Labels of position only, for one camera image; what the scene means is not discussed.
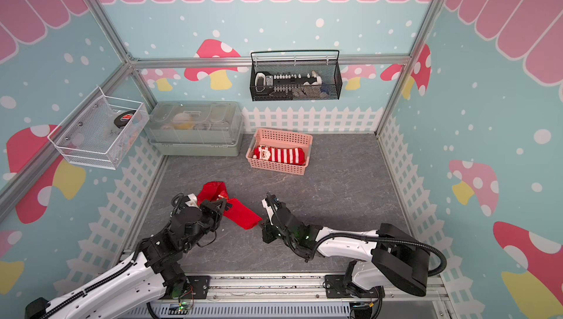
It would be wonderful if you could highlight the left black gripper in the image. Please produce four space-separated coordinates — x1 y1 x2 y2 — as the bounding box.
184 199 227 251

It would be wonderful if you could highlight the plain red sock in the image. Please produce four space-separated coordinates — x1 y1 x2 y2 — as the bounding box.
224 199 262 230

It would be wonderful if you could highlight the red white striped sock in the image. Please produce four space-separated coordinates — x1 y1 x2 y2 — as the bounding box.
251 145 306 166

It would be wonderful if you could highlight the red doll face sock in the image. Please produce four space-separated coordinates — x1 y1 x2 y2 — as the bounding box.
196 182 230 205

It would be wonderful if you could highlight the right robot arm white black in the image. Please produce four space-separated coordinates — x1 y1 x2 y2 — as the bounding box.
261 194 447 298

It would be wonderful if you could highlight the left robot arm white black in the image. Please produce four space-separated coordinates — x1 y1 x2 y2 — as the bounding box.
24 194 229 318

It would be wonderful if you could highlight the clear lidded storage box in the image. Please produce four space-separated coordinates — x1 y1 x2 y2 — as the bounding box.
145 101 243 157

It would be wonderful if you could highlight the pink plastic basket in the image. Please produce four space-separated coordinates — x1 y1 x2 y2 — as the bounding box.
246 128 313 175

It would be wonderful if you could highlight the black red tape measure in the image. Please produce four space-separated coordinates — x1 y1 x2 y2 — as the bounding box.
114 110 136 129

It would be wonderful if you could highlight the white black remote in basket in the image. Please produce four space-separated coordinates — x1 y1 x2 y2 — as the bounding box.
251 71 323 97

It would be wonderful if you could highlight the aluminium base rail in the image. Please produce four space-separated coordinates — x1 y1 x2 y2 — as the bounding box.
121 273 457 318

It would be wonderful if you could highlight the white wire wall basket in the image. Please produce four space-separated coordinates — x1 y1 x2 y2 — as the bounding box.
48 87 149 170

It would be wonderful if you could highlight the black wire mesh wall basket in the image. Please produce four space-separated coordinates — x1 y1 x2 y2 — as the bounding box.
249 50 342 102

